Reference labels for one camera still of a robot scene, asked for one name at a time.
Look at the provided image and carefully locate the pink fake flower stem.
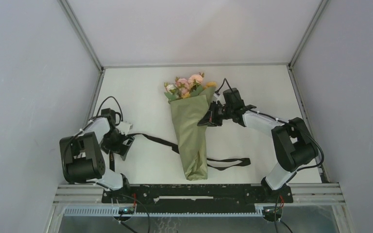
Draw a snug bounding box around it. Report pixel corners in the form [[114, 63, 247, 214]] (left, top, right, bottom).
[[188, 73, 204, 88], [175, 77, 190, 95]]

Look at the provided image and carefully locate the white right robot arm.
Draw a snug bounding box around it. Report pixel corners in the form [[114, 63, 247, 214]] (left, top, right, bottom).
[[198, 88, 324, 202]]

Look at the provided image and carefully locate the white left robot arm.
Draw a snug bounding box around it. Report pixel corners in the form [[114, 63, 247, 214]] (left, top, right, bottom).
[[59, 105, 134, 202]]

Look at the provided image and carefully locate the orange green wrapping paper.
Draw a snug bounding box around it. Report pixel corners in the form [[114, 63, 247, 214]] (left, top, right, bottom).
[[168, 86, 216, 181]]

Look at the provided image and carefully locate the black strap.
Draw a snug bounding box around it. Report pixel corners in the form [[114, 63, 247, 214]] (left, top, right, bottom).
[[108, 132, 252, 173]]

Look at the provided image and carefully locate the yellow fake flower stem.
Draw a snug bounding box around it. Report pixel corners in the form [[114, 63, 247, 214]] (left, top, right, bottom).
[[181, 91, 191, 99]]

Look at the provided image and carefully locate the white fake flower stem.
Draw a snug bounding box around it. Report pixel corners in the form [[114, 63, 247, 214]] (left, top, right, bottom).
[[164, 83, 181, 102]]

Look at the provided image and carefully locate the black mounting base rail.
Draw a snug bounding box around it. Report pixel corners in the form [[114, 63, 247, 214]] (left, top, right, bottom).
[[102, 184, 294, 215]]

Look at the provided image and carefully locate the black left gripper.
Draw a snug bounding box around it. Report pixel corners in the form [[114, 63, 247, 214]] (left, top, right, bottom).
[[100, 129, 134, 160]]

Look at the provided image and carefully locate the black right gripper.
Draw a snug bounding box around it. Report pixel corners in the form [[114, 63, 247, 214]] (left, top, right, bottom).
[[198, 100, 233, 127]]

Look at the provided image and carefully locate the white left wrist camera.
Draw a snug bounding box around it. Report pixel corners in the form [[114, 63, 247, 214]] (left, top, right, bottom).
[[116, 121, 133, 135]]

